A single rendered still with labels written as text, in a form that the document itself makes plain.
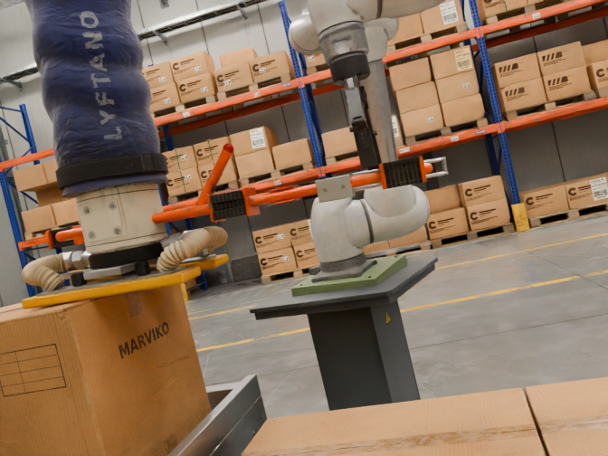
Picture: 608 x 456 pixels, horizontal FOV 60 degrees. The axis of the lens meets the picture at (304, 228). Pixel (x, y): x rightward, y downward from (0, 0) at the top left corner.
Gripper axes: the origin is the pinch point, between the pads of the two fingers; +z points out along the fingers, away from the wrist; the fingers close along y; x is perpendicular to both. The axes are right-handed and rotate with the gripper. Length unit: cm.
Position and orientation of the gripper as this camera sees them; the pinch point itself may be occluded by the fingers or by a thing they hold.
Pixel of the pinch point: (371, 162)
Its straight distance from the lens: 104.7
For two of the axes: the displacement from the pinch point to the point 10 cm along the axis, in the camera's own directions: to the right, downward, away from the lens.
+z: 2.3, 9.7, 0.3
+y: -2.1, 0.8, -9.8
